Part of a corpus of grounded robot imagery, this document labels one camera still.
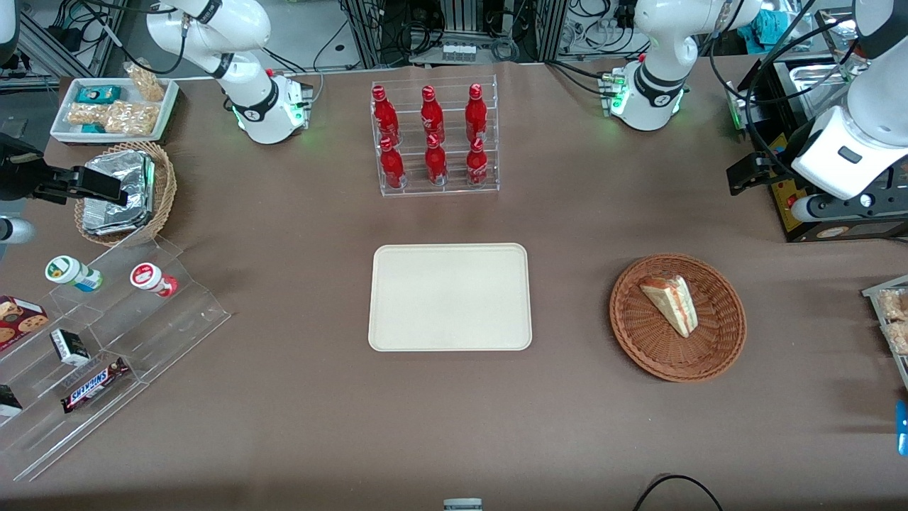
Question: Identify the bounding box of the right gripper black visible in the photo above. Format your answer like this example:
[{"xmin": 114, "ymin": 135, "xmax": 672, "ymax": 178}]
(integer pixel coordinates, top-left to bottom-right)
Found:
[{"xmin": 0, "ymin": 133, "xmax": 130, "ymax": 208}]

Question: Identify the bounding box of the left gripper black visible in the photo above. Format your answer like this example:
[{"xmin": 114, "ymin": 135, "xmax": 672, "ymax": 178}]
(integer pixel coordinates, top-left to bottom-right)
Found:
[{"xmin": 726, "ymin": 153, "xmax": 797, "ymax": 197}]

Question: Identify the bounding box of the triangular sandwich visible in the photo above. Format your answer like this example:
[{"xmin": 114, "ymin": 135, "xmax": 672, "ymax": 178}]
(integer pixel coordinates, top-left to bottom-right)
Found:
[{"xmin": 639, "ymin": 275, "xmax": 699, "ymax": 339}]

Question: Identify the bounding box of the foil wrapped sandwich stack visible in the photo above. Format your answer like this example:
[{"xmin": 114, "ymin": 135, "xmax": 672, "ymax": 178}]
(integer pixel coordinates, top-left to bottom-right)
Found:
[{"xmin": 82, "ymin": 150, "xmax": 156, "ymax": 237}]

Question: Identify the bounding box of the white rectangular snack tray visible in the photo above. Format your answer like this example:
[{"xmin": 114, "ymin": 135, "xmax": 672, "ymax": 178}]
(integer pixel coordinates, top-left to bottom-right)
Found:
[{"xmin": 50, "ymin": 76, "xmax": 180, "ymax": 147}]

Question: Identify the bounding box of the light brown wicker basket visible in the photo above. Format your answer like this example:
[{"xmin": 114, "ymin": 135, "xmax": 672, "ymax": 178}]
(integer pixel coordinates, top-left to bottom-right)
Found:
[{"xmin": 74, "ymin": 141, "xmax": 177, "ymax": 248}]

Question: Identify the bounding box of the metal snack tray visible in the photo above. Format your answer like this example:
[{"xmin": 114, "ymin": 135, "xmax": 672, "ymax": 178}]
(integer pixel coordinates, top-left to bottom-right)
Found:
[{"xmin": 861, "ymin": 275, "xmax": 908, "ymax": 392}]

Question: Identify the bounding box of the round brown wicker basket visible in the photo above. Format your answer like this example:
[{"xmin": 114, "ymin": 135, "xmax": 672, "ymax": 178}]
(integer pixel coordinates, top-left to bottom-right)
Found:
[{"xmin": 609, "ymin": 253, "xmax": 748, "ymax": 383}]

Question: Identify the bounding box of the beige rectangular tray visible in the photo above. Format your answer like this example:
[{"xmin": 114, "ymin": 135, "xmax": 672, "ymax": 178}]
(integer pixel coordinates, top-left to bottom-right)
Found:
[{"xmin": 368, "ymin": 243, "xmax": 533, "ymax": 353}]

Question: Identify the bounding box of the clear rice cracker bag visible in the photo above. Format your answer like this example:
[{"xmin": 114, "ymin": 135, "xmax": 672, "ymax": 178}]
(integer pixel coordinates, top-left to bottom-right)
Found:
[
  {"xmin": 104, "ymin": 100, "xmax": 162, "ymax": 137},
  {"xmin": 67, "ymin": 102, "xmax": 109, "ymax": 128},
  {"xmin": 124, "ymin": 62, "xmax": 167, "ymax": 103}
]

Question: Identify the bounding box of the green cap yogurt bottle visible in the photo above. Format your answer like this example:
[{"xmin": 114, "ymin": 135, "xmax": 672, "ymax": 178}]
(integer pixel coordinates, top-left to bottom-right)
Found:
[{"xmin": 45, "ymin": 255, "xmax": 104, "ymax": 293}]

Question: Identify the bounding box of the teal snack box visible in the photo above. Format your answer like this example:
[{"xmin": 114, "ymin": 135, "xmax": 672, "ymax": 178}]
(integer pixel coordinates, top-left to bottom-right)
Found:
[{"xmin": 76, "ymin": 84, "xmax": 123, "ymax": 105}]

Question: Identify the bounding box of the steel pan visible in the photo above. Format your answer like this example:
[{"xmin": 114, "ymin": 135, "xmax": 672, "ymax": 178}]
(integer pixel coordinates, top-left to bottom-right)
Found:
[{"xmin": 792, "ymin": 62, "xmax": 868, "ymax": 120}]

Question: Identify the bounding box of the red cap yogurt bottle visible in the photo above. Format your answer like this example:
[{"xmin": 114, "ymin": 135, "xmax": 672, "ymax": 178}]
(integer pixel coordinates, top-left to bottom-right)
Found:
[{"xmin": 129, "ymin": 262, "xmax": 179, "ymax": 298}]

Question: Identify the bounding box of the black food warmer appliance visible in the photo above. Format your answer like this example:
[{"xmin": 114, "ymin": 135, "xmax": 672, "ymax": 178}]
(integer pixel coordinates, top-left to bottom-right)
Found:
[{"xmin": 736, "ymin": 55, "xmax": 908, "ymax": 243}]

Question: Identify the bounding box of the teal cloth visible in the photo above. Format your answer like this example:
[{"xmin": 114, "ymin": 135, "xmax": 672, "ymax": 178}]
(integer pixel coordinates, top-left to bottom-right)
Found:
[{"xmin": 738, "ymin": 7, "xmax": 790, "ymax": 55}]

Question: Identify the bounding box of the red cookie box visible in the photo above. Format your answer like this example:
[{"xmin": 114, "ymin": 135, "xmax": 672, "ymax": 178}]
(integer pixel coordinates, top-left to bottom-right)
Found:
[{"xmin": 0, "ymin": 295, "xmax": 50, "ymax": 353}]

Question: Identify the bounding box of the small black white box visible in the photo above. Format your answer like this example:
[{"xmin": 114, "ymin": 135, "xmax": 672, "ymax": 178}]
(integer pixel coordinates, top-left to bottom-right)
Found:
[{"xmin": 50, "ymin": 328, "xmax": 92, "ymax": 368}]

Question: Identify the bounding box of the clear acrylic stepped display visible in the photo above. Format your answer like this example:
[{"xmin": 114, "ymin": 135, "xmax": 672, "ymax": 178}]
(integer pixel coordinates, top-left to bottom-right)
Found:
[{"xmin": 0, "ymin": 236, "xmax": 232, "ymax": 483}]

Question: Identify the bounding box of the clear snack bag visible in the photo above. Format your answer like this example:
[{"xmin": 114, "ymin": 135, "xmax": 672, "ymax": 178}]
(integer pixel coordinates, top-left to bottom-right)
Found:
[
  {"xmin": 877, "ymin": 287, "xmax": 908, "ymax": 322},
  {"xmin": 882, "ymin": 319, "xmax": 908, "ymax": 356}
]

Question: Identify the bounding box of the snickers chocolate bar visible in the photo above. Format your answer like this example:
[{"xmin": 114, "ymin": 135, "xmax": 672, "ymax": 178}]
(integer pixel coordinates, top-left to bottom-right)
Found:
[{"xmin": 60, "ymin": 356, "xmax": 131, "ymax": 414}]

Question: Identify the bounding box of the clear acrylic bottle rack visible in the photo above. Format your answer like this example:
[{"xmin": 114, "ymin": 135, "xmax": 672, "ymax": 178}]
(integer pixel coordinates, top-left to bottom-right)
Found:
[{"xmin": 370, "ymin": 74, "xmax": 500, "ymax": 199}]

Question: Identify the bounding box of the red cola bottle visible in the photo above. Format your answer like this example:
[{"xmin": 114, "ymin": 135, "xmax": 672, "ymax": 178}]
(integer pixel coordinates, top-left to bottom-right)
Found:
[
  {"xmin": 380, "ymin": 137, "xmax": 407, "ymax": 190},
  {"xmin": 465, "ymin": 83, "xmax": 489, "ymax": 143},
  {"xmin": 372, "ymin": 85, "xmax": 401, "ymax": 147},
  {"xmin": 466, "ymin": 137, "xmax": 489, "ymax": 189},
  {"xmin": 421, "ymin": 85, "xmax": 446, "ymax": 143},
  {"xmin": 425, "ymin": 133, "xmax": 449, "ymax": 187}
]

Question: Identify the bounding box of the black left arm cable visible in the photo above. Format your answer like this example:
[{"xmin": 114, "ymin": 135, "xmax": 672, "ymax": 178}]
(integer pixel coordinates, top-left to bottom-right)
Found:
[{"xmin": 709, "ymin": 0, "xmax": 863, "ymax": 178}]

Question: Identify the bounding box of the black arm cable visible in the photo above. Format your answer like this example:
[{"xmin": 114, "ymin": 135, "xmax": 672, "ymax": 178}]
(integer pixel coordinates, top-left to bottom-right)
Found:
[
  {"xmin": 709, "ymin": 0, "xmax": 863, "ymax": 178},
  {"xmin": 79, "ymin": 0, "xmax": 191, "ymax": 76}
]

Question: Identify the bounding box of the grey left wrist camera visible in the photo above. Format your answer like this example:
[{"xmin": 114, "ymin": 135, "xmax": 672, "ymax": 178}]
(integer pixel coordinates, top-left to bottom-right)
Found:
[{"xmin": 790, "ymin": 187, "xmax": 908, "ymax": 223}]

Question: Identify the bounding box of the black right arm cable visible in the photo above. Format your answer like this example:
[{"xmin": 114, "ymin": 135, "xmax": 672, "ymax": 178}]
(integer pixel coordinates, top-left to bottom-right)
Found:
[{"xmin": 79, "ymin": 0, "xmax": 191, "ymax": 76}]

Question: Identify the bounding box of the aluminium frame rack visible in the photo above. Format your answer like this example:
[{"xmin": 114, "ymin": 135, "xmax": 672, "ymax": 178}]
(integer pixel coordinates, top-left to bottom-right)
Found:
[{"xmin": 339, "ymin": 0, "xmax": 570, "ymax": 66}]

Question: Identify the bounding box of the black looped cable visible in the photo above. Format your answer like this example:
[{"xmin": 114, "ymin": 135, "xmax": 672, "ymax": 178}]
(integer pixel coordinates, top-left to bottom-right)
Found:
[{"xmin": 633, "ymin": 473, "xmax": 724, "ymax": 511}]

